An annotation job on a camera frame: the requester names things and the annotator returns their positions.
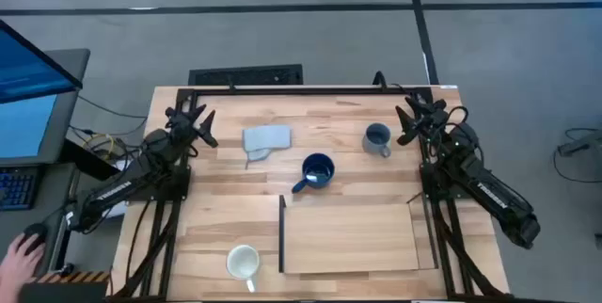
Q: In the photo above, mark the grey quilted pot holder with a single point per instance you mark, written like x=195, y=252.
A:
x=265, y=137

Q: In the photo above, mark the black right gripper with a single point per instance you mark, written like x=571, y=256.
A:
x=432, y=117

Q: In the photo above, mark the pale green mug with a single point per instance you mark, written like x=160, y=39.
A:
x=242, y=261

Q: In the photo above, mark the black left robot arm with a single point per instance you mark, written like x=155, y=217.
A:
x=117, y=190

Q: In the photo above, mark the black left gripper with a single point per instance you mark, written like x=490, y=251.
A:
x=182, y=124

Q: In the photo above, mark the light wooden board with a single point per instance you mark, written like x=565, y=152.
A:
x=348, y=237

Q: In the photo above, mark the black framed computer monitor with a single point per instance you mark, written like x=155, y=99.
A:
x=28, y=72

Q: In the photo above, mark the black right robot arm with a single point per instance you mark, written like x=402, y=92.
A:
x=489, y=195

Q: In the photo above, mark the grey ceramic mug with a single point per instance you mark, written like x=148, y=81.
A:
x=372, y=148

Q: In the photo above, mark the black floor vent grate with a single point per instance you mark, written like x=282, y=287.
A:
x=244, y=75

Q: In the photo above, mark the backlit computer keyboard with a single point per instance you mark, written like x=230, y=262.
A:
x=16, y=187

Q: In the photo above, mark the hazard striped black box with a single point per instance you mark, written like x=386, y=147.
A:
x=70, y=289

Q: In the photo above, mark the grey framed computer monitor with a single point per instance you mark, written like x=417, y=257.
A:
x=28, y=129

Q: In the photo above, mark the small white box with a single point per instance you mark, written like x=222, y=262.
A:
x=117, y=210

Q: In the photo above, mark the grey side desk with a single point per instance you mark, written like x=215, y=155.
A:
x=58, y=183

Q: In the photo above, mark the person's hand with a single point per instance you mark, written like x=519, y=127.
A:
x=16, y=270

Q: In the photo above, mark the black computer mouse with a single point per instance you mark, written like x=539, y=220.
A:
x=36, y=231

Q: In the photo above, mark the dark blue glossy mug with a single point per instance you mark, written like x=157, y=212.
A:
x=324, y=178

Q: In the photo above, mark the black aluminium table frame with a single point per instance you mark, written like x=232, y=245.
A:
x=305, y=91

